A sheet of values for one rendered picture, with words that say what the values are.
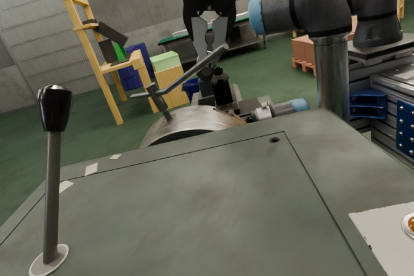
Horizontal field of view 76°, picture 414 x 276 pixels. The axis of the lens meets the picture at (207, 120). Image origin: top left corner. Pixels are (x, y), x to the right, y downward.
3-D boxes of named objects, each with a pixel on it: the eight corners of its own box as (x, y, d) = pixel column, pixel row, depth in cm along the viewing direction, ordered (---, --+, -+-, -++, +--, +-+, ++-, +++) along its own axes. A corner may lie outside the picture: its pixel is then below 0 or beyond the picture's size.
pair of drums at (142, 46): (156, 73, 795) (145, 40, 758) (152, 84, 675) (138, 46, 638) (131, 80, 797) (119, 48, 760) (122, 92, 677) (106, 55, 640)
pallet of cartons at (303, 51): (366, 45, 497) (365, 17, 478) (405, 54, 403) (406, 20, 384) (290, 64, 509) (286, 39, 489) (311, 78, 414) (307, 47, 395)
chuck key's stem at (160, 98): (169, 132, 59) (143, 87, 55) (175, 127, 61) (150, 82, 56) (175, 132, 58) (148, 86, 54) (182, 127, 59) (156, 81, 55)
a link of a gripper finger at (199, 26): (209, 62, 54) (209, 13, 50) (209, 69, 49) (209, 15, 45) (194, 62, 54) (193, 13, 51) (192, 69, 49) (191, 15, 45)
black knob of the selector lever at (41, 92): (73, 133, 26) (50, 87, 24) (43, 141, 26) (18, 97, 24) (90, 117, 29) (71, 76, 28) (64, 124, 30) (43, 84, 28)
